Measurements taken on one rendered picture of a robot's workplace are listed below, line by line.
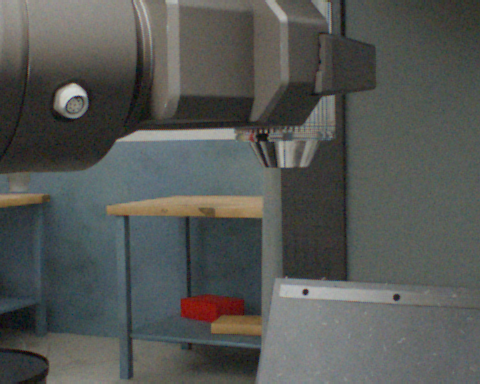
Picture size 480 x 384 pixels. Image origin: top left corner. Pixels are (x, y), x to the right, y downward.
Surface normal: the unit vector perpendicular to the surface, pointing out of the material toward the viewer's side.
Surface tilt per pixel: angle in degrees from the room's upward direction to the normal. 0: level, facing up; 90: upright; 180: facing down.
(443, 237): 90
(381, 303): 64
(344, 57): 90
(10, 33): 90
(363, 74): 90
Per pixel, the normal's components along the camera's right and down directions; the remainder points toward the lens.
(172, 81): -0.09, 0.04
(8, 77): 0.62, 0.29
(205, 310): -0.71, 0.05
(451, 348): -0.38, -0.40
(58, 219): -0.42, 0.06
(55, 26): 0.64, -0.06
